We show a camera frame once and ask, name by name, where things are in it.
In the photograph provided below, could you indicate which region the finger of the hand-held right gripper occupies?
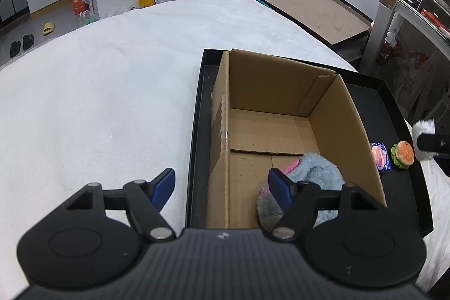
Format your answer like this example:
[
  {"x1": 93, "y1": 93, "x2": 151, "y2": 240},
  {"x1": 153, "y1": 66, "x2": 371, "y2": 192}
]
[{"x1": 417, "y1": 133, "x2": 450, "y2": 157}]

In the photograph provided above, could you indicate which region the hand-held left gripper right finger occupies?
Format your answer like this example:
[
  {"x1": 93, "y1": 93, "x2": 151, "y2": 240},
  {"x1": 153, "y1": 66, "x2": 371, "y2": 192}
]
[{"x1": 268, "y1": 168, "x2": 388, "y2": 240}]

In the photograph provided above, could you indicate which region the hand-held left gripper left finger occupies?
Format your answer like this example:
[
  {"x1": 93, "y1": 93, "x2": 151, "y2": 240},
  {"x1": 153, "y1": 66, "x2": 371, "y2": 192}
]
[{"x1": 65, "y1": 167, "x2": 176, "y2": 242}]

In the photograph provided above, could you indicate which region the black and white plush toy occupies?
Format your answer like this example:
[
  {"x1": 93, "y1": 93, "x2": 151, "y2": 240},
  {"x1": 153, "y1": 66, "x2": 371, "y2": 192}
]
[{"x1": 411, "y1": 119, "x2": 438, "y2": 162}]

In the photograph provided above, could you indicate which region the burger plush toy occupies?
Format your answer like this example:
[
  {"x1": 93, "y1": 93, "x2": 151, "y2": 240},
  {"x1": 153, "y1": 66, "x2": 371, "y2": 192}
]
[{"x1": 391, "y1": 141, "x2": 415, "y2": 168}]

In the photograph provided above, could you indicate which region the blue fluffy plush toy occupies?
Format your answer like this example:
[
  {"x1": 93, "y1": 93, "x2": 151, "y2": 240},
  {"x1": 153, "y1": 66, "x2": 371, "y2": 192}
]
[{"x1": 256, "y1": 152, "x2": 347, "y2": 230}]

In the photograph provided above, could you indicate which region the purple tissue packet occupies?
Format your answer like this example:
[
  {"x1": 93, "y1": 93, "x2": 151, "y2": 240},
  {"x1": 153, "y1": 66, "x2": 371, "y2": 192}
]
[{"x1": 371, "y1": 142, "x2": 393, "y2": 172}]

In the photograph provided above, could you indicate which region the brown cardboard box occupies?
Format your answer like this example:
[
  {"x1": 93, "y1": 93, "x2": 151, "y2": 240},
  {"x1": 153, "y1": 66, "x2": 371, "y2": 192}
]
[{"x1": 206, "y1": 49, "x2": 388, "y2": 230}]

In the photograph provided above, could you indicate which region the black shallow tray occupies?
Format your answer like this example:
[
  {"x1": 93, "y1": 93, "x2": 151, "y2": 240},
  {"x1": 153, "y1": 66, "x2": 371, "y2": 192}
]
[{"x1": 184, "y1": 48, "x2": 434, "y2": 237}]

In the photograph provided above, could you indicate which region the white printed cloth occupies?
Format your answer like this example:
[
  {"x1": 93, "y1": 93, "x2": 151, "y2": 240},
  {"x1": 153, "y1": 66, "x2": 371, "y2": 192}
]
[{"x1": 394, "y1": 50, "x2": 437, "y2": 111}]

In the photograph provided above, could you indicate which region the red basket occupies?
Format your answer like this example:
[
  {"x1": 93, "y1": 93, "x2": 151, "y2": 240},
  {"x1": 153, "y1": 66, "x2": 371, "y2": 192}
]
[{"x1": 378, "y1": 40, "x2": 401, "y2": 66}]

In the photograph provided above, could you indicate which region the white desk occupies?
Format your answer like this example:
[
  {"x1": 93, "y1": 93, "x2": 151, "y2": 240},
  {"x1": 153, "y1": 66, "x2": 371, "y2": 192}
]
[{"x1": 359, "y1": 0, "x2": 450, "y2": 132}]

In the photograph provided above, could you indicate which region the black framed brown board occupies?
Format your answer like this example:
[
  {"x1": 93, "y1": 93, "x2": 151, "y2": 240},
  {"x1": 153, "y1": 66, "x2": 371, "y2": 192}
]
[{"x1": 251, "y1": 0, "x2": 374, "y2": 48}]

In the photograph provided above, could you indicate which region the green plastic bag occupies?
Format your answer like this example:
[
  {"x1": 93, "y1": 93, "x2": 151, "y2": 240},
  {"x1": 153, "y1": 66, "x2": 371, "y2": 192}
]
[{"x1": 79, "y1": 10, "x2": 99, "y2": 27}]

